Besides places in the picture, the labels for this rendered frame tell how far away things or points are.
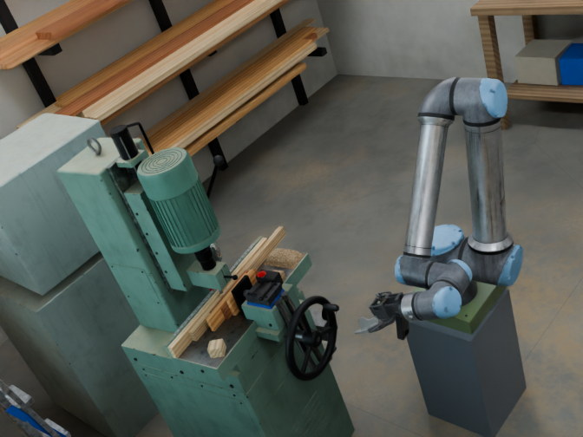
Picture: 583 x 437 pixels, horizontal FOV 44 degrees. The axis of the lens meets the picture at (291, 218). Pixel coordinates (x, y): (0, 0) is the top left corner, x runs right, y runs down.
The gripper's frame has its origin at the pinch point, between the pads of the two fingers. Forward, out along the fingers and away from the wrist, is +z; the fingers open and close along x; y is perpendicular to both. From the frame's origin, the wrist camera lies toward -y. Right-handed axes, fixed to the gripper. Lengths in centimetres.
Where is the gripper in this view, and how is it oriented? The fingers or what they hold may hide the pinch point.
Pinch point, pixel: (365, 319)
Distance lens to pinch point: 246.5
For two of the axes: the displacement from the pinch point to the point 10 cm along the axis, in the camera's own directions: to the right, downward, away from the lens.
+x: -5.1, 5.9, -6.3
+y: -5.5, -7.8, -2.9
